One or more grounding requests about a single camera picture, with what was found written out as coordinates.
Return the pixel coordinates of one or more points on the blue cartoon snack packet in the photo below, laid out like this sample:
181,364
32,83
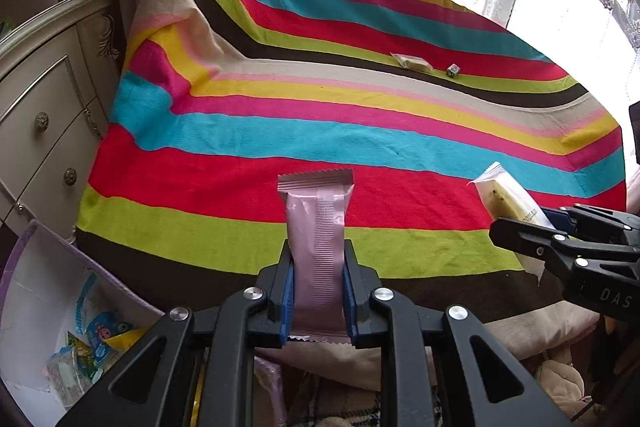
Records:
102,332

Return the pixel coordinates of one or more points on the white storage box purple rim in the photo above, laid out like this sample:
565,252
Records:
35,297

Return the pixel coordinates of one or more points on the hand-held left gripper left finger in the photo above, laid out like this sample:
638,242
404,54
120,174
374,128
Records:
287,302

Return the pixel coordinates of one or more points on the cream ornate dresser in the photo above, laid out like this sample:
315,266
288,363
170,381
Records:
40,72

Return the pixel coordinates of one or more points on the white and yellow snack packet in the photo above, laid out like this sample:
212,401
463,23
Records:
505,202

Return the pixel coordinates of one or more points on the blue edged snack packet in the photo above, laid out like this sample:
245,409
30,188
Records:
82,307

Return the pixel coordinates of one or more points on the pink snack packet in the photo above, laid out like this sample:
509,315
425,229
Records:
315,247

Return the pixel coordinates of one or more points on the clear snack packet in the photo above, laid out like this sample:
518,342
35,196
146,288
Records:
67,374

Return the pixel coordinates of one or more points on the green snack packet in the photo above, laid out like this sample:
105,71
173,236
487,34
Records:
76,346

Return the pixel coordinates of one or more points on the beige plush toy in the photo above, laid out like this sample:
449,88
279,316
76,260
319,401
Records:
560,382

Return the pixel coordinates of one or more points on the beige quilted cloth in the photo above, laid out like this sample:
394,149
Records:
525,332

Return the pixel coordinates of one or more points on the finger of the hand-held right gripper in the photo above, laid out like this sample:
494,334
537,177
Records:
520,234
557,218

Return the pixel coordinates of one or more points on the small yellow snack packet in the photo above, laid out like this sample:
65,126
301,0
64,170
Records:
131,337

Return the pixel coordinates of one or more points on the striped colourful blanket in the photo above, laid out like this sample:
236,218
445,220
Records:
300,132

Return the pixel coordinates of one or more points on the small pale snack packet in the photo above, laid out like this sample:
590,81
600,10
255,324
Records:
411,61

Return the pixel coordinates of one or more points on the dark object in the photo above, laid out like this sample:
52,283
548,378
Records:
634,119

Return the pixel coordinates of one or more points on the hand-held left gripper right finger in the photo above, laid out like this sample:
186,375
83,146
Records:
348,302

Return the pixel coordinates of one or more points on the small white die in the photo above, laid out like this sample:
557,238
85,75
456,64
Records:
453,70

